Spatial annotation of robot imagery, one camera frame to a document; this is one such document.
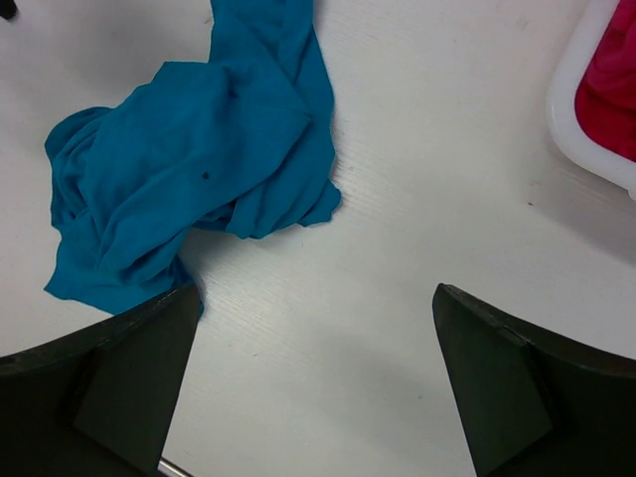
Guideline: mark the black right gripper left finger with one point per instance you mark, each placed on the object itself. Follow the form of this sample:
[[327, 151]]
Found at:
[[99, 401]]

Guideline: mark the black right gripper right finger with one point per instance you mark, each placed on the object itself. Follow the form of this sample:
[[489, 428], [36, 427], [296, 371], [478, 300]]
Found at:
[[533, 402]]

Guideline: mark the teal blue t shirt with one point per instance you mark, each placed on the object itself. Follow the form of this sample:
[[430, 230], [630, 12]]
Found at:
[[239, 144]]

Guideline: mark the pink magenta t shirt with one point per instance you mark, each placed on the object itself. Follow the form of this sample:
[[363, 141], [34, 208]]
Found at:
[[605, 100]]

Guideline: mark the white plastic laundry basket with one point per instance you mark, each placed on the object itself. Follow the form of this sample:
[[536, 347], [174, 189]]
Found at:
[[563, 124]]

